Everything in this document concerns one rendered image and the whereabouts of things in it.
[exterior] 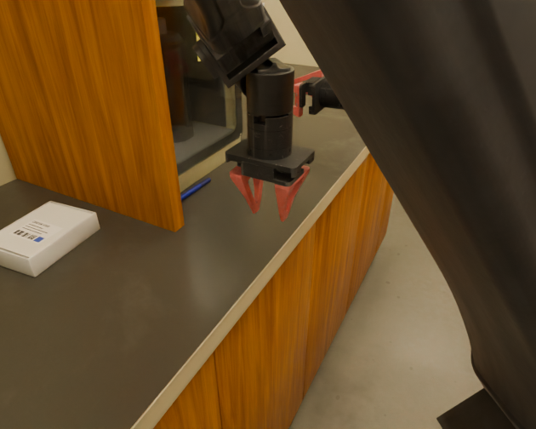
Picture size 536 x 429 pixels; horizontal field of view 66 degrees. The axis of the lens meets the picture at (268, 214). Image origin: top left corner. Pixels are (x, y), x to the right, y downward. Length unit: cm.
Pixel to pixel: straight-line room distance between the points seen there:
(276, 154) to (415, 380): 143
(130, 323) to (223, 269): 18
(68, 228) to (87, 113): 22
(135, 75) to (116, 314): 38
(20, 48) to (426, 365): 169
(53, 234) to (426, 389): 144
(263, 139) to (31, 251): 47
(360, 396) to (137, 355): 122
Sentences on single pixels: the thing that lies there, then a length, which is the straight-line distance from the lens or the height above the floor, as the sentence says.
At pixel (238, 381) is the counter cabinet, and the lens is 89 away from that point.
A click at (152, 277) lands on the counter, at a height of 94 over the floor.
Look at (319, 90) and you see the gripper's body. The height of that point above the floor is 116.
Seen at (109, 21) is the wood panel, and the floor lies 131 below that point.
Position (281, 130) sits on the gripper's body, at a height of 122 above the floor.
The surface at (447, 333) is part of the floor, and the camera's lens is 203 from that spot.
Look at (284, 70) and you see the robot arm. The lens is 49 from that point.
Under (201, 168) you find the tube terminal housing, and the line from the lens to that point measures 101.
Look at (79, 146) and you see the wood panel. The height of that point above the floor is 108.
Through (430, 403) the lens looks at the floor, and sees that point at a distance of 178.
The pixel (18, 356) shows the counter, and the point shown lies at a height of 94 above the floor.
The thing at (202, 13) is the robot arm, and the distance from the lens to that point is 39.
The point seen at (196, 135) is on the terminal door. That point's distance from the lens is 95.
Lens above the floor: 140
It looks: 32 degrees down
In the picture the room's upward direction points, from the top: straight up
